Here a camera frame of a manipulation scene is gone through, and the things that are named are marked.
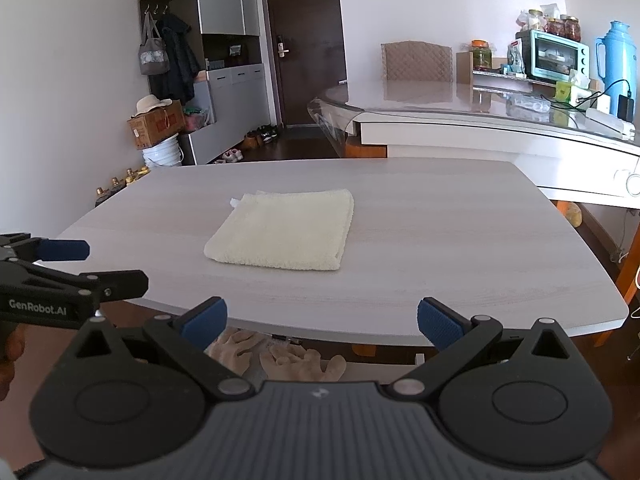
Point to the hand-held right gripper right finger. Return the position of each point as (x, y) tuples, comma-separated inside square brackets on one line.
[(440, 325)]

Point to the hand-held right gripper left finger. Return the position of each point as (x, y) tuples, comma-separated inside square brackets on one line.
[(204, 322)]

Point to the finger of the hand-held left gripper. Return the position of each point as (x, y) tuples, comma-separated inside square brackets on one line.
[(120, 284), (65, 250)]

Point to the cream towel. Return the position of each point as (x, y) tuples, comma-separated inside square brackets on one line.
[(285, 230)]

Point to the person's left hand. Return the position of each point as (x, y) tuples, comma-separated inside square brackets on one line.
[(10, 355)]

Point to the cluster of cooking oil bottles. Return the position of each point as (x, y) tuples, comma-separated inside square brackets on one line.
[(120, 185)]

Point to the white plastic bucket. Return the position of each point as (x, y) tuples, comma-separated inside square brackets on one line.
[(162, 155)]

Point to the printed cardboard box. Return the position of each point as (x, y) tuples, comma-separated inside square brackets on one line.
[(157, 127)]

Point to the beige sun hat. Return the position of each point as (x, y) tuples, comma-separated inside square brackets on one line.
[(152, 105)]

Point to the colourful plastic bags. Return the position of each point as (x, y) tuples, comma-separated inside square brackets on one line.
[(195, 120)]

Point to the row of shoes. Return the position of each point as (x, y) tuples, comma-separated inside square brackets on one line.
[(255, 137)]

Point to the white dining table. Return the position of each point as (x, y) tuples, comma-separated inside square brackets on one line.
[(475, 135)]

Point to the grey hallway cabinet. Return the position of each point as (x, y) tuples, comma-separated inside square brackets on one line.
[(225, 105)]

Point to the grey hanging bag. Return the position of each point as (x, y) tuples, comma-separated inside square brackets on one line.
[(154, 57)]

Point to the dark hanging jacket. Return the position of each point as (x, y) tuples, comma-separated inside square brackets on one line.
[(177, 60)]

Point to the brown board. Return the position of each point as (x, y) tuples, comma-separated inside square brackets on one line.
[(464, 67)]

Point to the green tissue box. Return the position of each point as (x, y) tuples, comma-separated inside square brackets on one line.
[(563, 91)]

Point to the white power strip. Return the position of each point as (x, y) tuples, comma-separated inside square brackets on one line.
[(610, 121)]

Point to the orange-lid green jar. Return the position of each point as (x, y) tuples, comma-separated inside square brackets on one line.
[(481, 57)]

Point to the small white box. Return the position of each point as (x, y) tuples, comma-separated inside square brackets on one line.
[(585, 96)]

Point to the white snack bag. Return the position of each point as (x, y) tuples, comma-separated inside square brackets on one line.
[(516, 59)]

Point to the black power adapter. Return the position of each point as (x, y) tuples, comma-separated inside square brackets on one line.
[(626, 107)]

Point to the silver door lock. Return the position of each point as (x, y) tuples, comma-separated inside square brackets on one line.
[(282, 46)]

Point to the teal toaster oven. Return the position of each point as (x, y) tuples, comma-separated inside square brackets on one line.
[(555, 57)]

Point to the dark brown door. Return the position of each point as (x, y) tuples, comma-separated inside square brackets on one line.
[(305, 45)]

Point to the blue thermos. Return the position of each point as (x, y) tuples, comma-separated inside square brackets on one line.
[(617, 65)]

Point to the red pickle jar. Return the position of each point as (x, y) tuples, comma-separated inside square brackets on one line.
[(572, 29), (555, 27)]

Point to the pale glass jar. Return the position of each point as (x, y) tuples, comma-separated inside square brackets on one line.
[(536, 20)]

